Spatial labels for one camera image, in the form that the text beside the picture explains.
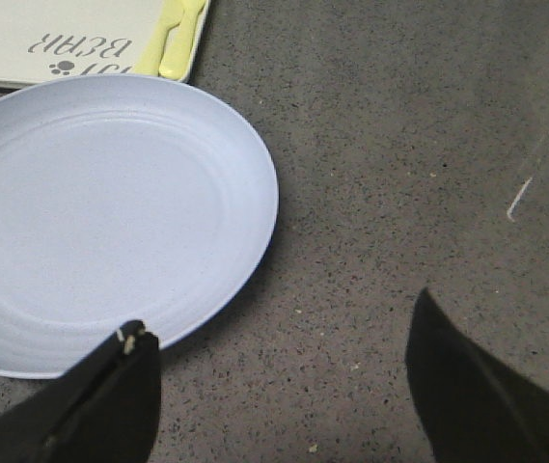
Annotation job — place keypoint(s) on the yellow plastic spoon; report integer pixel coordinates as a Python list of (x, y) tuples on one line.
[(177, 59)]

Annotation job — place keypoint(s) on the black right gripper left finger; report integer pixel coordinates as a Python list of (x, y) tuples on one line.
[(106, 408)]

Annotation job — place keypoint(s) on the yellow plastic fork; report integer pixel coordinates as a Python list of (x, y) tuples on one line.
[(170, 16)]

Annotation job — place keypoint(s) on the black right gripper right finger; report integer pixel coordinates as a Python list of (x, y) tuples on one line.
[(472, 406)]

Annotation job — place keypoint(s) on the light blue round plate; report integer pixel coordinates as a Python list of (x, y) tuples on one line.
[(122, 197)]

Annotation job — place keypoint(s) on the cream rectangular tray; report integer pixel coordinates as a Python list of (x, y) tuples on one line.
[(45, 40)]

